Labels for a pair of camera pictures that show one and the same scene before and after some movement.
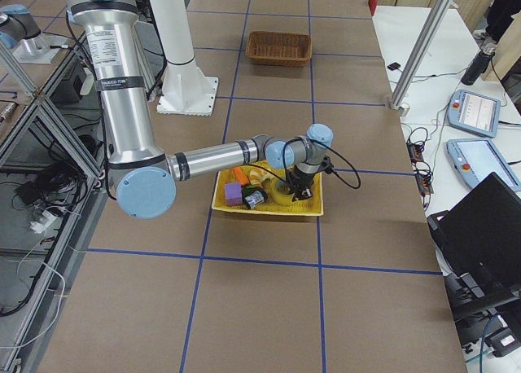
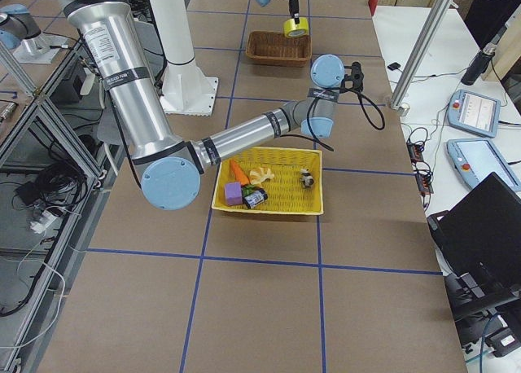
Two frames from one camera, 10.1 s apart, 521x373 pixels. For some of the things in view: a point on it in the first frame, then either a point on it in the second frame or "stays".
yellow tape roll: (282, 194) -> (294, 30)
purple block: (234, 194) stays
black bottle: (480, 64) stays
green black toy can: (252, 196) stays
